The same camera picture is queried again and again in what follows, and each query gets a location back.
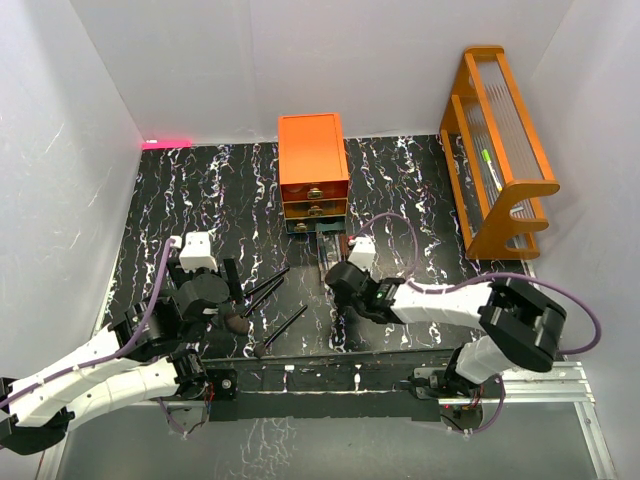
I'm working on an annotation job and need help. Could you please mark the large fluffy powder brush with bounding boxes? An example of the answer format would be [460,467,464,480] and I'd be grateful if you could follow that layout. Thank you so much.
[224,278,284,336]

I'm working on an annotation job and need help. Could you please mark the brown lipstick tube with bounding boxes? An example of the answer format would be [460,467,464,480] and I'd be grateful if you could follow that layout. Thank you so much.
[339,233,349,260]

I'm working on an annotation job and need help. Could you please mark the small black makeup brush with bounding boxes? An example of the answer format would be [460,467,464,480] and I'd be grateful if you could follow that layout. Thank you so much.
[253,305,308,358]

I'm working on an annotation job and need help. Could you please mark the thin black makeup brush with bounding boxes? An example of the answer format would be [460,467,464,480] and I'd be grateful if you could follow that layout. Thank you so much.
[242,266,290,300]

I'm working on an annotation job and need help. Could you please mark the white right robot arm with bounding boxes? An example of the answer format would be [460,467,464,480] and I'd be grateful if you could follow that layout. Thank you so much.
[325,261,566,397]

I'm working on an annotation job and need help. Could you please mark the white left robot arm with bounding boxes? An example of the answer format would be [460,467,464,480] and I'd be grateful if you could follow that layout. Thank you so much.
[1,258,243,455]

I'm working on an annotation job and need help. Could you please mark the orange drawer cabinet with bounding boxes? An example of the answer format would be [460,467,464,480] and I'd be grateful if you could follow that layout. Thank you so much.
[278,113,350,233]

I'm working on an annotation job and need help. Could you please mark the pink tape strip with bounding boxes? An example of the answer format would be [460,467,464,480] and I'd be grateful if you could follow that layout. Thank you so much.
[141,140,192,151]

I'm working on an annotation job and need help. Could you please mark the orange wooden shelf rack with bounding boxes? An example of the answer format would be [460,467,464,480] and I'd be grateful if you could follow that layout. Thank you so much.
[440,46,560,260]

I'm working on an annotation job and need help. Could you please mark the green marker pen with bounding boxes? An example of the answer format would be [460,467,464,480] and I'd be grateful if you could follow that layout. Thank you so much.
[481,148,503,193]

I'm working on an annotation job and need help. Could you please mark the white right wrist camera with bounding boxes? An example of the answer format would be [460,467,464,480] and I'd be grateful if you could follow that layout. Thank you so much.
[347,236,376,272]

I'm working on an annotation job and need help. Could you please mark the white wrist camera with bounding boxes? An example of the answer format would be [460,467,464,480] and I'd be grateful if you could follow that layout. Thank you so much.
[177,231,218,273]
[347,236,376,272]

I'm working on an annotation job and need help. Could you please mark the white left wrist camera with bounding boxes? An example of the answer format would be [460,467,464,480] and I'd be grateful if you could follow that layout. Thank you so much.
[177,231,218,273]

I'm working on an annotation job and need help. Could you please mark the aluminium mounting rail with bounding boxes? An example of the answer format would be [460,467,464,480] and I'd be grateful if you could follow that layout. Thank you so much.
[38,357,616,479]

